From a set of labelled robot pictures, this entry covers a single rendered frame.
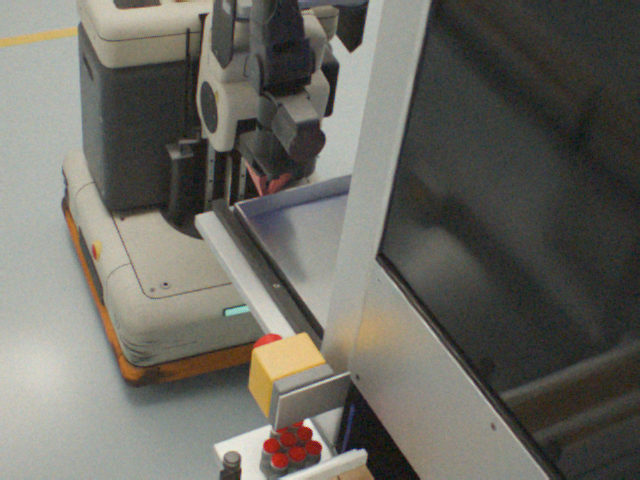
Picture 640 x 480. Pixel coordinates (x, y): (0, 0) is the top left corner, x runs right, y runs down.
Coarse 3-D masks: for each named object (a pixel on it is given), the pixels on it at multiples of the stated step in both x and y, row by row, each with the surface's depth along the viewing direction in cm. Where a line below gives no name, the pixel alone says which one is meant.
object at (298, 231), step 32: (288, 192) 159; (320, 192) 163; (256, 224) 158; (288, 224) 158; (320, 224) 159; (288, 256) 153; (320, 256) 154; (288, 288) 146; (320, 288) 149; (320, 320) 140
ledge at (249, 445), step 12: (252, 432) 129; (264, 432) 129; (216, 444) 127; (228, 444) 127; (240, 444) 127; (252, 444) 128; (324, 444) 129; (216, 456) 127; (252, 456) 126; (324, 456) 128; (252, 468) 125
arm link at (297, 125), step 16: (256, 64) 140; (256, 80) 142; (304, 80) 145; (272, 96) 142; (288, 96) 142; (304, 96) 142; (288, 112) 140; (304, 112) 140; (272, 128) 144; (288, 128) 141; (304, 128) 139; (320, 128) 141; (288, 144) 140; (304, 144) 141; (320, 144) 143; (304, 160) 143
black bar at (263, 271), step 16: (224, 208) 157; (224, 224) 156; (240, 224) 154; (240, 240) 152; (256, 256) 150; (256, 272) 149; (272, 272) 148; (272, 288) 145; (288, 304) 143; (288, 320) 143; (304, 320) 141; (320, 352) 137
